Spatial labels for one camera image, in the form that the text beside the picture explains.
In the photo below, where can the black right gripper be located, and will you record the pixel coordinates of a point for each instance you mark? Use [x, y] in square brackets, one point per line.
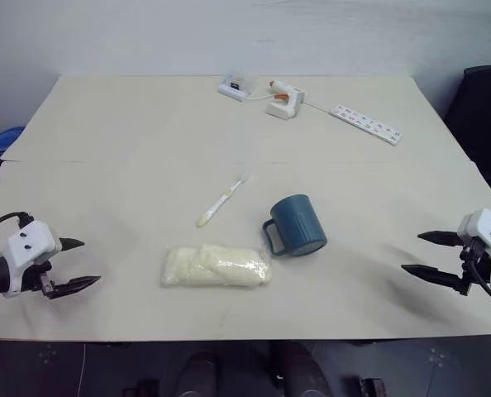
[477, 264]

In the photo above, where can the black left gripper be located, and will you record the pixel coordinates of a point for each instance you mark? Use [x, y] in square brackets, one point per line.
[36, 278]

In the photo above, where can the black chair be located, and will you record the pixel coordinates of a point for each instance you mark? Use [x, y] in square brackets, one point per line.
[483, 124]

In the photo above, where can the blue plastic basin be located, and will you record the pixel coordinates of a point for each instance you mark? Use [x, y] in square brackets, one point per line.
[3, 140]

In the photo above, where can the dark blue ribbed cup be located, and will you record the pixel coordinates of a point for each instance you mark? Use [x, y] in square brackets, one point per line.
[299, 225]

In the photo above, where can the white towel in plastic bag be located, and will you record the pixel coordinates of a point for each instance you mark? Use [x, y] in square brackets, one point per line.
[216, 266]

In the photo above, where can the white power strip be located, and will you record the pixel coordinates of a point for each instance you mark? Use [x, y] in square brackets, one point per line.
[367, 124]

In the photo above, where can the white and yellow toothbrush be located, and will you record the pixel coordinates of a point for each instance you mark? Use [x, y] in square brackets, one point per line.
[220, 204]

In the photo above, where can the dark rounded shape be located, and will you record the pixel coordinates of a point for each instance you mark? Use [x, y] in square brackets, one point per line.
[196, 374]

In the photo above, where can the white glue gun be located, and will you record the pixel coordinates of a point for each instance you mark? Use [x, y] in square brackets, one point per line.
[284, 103]

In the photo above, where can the white box with clear lid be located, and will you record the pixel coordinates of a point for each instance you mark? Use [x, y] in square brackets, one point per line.
[237, 86]

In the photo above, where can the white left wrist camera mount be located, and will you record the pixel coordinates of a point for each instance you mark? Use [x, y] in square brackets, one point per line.
[26, 242]

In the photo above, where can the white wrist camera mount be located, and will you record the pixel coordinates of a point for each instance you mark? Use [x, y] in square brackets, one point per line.
[26, 242]
[487, 231]

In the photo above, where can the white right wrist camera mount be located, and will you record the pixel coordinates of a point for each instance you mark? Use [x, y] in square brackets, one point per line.
[487, 231]

